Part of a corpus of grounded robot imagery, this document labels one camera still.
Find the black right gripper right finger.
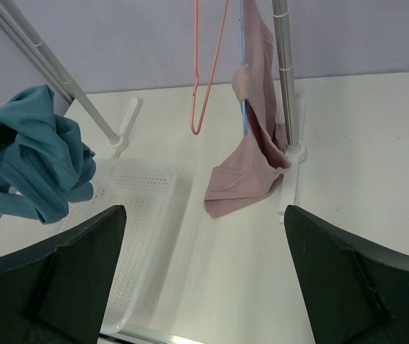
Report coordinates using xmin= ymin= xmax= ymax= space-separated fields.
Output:
xmin=284 ymin=206 xmax=409 ymax=343

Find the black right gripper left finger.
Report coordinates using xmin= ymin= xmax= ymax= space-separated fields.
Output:
xmin=0 ymin=205 xmax=126 ymax=343

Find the blue tank top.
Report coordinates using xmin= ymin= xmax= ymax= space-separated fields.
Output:
xmin=0 ymin=85 xmax=96 ymax=224

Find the pink wire hanger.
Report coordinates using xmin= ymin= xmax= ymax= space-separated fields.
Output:
xmin=189 ymin=0 xmax=231 ymax=136

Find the pink tank top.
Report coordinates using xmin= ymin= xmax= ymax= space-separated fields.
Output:
xmin=204 ymin=1 xmax=291 ymax=219

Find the white clothes rack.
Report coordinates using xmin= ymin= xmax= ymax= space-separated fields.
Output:
xmin=6 ymin=0 xmax=309 ymax=225

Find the translucent white plastic basket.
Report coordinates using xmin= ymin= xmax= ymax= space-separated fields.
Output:
xmin=54 ymin=158 xmax=177 ymax=335

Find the aluminium mounting rail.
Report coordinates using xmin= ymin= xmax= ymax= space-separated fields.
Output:
xmin=98 ymin=328 xmax=227 ymax=344

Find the blue wire hanger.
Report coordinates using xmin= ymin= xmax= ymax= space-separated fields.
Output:
xmin=237 ymin=0 xmax=251 ymax=136

